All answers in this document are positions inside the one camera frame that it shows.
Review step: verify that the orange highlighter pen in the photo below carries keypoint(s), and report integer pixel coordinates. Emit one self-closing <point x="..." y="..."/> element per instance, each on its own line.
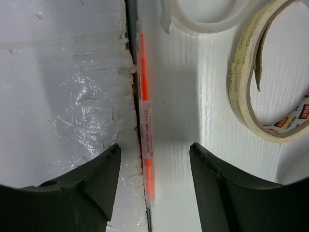
<point x="145" y="113"/>

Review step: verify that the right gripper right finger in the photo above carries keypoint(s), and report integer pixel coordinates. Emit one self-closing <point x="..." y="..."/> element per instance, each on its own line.
<point x="232" y="200"/>

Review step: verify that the white foam front board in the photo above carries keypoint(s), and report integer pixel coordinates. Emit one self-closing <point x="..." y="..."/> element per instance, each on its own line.
<point x="66" y="95"/>

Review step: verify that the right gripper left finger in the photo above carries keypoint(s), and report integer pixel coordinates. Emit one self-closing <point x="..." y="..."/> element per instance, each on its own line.
<point x="81" y="200"/>

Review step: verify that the small clear tape roll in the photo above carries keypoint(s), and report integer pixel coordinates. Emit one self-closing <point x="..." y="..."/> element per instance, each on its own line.
<point x="204" y="16"/>

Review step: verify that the beige masking tape roll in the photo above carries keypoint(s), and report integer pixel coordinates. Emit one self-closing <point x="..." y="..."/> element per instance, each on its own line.
<point x="269" y="77"/>

